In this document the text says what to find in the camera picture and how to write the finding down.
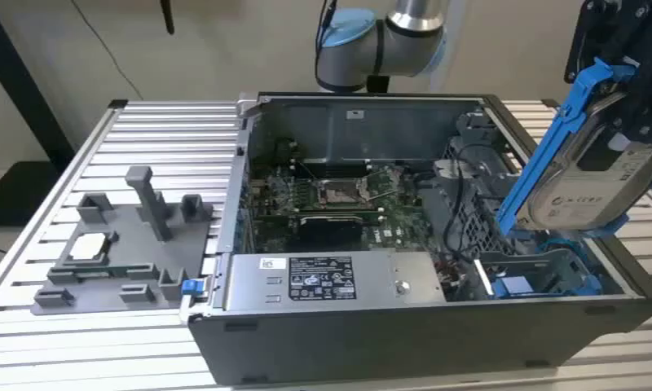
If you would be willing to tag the hard disk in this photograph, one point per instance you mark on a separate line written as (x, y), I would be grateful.
(592, 191)

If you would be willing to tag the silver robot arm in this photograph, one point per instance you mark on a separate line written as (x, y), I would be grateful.
(353, 57)

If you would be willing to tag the disk bay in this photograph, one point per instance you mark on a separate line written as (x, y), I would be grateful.
(521, 260)

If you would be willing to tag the green motherboard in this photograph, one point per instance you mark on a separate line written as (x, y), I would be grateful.
(401, 228)

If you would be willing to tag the CPU socket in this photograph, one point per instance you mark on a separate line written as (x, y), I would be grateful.
(339, 193)

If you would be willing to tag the black rectangular board component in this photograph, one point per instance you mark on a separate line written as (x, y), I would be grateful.
(328, 232)

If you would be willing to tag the black PC case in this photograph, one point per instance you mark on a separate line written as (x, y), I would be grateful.
(412, 346)

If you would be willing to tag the silver power supply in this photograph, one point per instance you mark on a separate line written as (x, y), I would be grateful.
(249, 281)

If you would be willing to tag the black hanging rod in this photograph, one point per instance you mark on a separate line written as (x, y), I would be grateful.
(166, 16)

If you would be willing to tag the blue case latch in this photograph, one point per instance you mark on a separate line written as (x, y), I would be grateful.
(190, 287)

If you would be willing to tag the gray parts rack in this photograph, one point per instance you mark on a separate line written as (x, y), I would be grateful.
(136, 244)

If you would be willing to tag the silver CPU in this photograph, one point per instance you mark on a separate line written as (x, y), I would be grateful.
(89, 246)

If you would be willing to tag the black monitor stand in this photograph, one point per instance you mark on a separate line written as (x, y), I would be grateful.
(16, 191)

